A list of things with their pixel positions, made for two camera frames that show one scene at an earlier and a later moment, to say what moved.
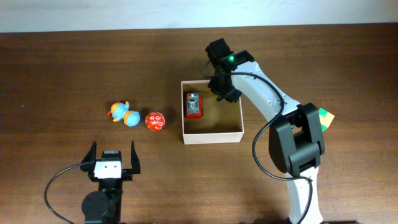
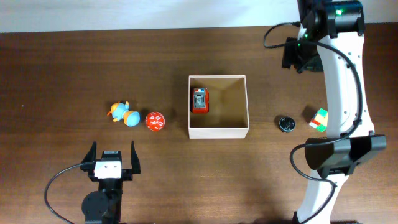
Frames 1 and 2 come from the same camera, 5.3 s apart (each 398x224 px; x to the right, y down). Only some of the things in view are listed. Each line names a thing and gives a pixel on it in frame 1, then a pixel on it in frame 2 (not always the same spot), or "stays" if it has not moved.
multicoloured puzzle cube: (325, 117) stays
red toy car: (194, 106) → (200, 104)
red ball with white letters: (155, 121) stays
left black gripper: (91, 157) stays
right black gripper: (232, 95) → (287, 56)
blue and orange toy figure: (120, 111) stays
